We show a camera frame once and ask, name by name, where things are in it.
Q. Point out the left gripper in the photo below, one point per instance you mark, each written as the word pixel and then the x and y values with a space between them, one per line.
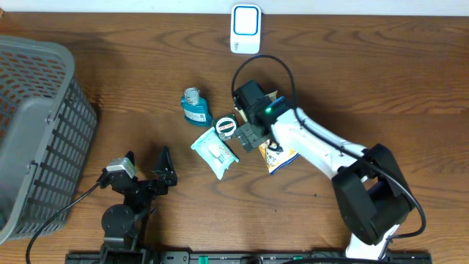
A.
pixel 160 188

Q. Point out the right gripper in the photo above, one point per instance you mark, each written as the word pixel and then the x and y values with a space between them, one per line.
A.
pixel 244 135

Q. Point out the green ointment tin box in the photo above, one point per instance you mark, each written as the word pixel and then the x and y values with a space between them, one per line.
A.
pixel 225 126

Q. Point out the snack bag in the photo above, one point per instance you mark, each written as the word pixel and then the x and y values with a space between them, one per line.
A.
pixel 274 160

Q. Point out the light blue wipes pack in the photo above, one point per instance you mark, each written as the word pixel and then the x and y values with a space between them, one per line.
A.
pixel 214 152

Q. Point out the teal mouthwash bottle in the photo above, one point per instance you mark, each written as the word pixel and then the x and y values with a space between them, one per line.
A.
pixel 195 108

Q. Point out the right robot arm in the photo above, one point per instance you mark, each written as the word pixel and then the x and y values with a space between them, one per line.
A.
pixel 373 197

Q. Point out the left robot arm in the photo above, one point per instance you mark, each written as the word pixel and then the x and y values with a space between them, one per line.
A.
pixel 123 224

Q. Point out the white barcode scanner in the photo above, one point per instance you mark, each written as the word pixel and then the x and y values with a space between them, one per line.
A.
pixel 245 29

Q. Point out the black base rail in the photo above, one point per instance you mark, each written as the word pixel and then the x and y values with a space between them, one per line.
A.
pixel 210 258

